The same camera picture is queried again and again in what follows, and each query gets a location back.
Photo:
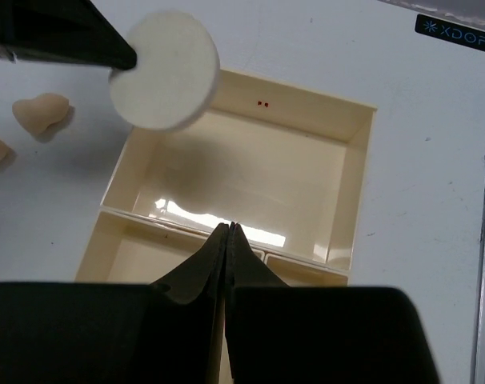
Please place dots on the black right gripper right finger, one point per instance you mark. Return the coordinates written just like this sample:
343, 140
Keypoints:
277, 333

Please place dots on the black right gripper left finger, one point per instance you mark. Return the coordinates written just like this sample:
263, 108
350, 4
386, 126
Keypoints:
168, 331

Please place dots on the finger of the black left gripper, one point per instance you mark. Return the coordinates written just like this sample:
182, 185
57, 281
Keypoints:
68, 32

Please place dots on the round white powder puff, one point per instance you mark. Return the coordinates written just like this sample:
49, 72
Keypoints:
175, 77

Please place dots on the cream plastic organizer box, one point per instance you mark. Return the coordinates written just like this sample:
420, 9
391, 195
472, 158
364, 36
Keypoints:
285, 163

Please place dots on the dark XDOF label right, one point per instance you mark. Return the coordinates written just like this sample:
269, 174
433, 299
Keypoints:
450, 32

